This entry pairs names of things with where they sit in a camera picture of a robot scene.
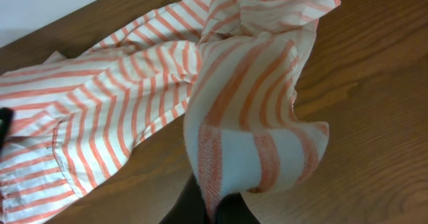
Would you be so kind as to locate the red white striped shirt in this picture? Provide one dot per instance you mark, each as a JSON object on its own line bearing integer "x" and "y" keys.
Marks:
{"x": 228, "y": 67}

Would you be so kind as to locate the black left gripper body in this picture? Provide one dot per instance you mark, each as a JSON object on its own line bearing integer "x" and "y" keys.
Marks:
{"x": 6, "y": 115}

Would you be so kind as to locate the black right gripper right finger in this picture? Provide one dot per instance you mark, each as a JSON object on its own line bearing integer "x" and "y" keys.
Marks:
{"x": 233, "y": 210}

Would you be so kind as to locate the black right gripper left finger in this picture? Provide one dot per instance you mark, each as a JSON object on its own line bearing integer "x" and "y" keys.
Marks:
{"x": 189, "y": 207}

